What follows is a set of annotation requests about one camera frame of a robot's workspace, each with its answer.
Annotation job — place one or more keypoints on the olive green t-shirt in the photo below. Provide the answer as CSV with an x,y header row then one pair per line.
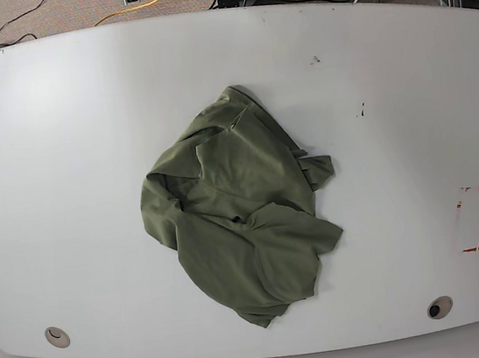
x,y
235,198

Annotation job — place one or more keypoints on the right table cable grommet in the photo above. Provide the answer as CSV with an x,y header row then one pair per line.
x,y
440,307

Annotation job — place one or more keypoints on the table cable grommet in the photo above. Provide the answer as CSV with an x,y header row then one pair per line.
x,y
440,307
57,337

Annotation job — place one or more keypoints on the left table cable grommet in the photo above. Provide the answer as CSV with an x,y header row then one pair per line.
x,y
57,337

